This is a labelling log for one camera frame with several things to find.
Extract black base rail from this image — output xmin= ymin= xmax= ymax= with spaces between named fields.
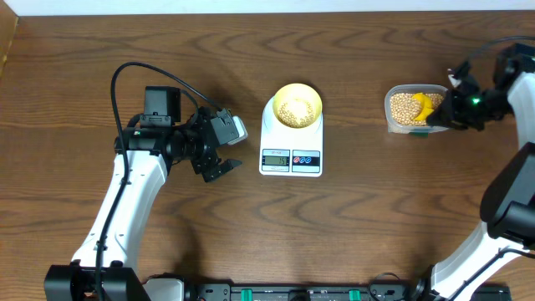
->
xmin=141 ymin=275 xmax=513 ymax=301

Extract soybeans in container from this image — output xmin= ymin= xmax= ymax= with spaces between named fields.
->
xmin=390 ymin=93 xmax=444 ymax=127

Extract yellow scoop cup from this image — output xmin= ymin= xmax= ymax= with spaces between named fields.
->
xmin=412 ymin=93 xmax=434 ymax=121

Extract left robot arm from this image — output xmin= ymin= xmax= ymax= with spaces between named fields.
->
xmin=43 ymin=107 xmax=247 ymax=300

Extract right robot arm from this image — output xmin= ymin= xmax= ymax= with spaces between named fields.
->
xmin=411 ymin=36 xmax=534 ymax=300

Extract white digital kitchen scale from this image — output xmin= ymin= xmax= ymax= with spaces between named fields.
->
xmin=258 ymin=96 xmax=324 ymax=177

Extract clear plastic bean container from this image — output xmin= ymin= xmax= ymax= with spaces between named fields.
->
xmin=385 ymin=84 xmax=447 ymax=135

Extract green tape strip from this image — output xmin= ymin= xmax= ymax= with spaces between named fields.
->
xmin=409 ymin=131 xmax=429 ymax=138

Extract pale yellow bowl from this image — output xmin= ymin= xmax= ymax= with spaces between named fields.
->
xmin=273 ymin=83 xmax=323 ymax=123

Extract soybeans in bowl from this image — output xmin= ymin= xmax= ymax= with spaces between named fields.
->
xmin=278 ymin=99 xmax=315 ymax=128

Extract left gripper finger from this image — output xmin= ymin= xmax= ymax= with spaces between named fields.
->
xmin=210 ymin=110 xmax=247 ymax=145
xmin=201 ymin=159 xmax=242 ymax=183

